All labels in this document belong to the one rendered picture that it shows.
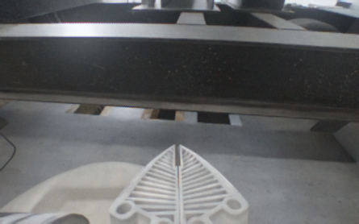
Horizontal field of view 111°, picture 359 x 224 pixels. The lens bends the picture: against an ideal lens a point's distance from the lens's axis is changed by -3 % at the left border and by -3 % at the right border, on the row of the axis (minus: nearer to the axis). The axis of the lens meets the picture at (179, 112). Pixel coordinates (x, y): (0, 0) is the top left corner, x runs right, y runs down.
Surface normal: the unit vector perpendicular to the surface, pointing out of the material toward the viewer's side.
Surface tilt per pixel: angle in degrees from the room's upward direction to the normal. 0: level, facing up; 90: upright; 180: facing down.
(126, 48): 90
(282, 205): 0
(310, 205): 0
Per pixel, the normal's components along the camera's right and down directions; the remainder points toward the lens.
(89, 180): 0.00, -0.71
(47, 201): 0.92, -0.01
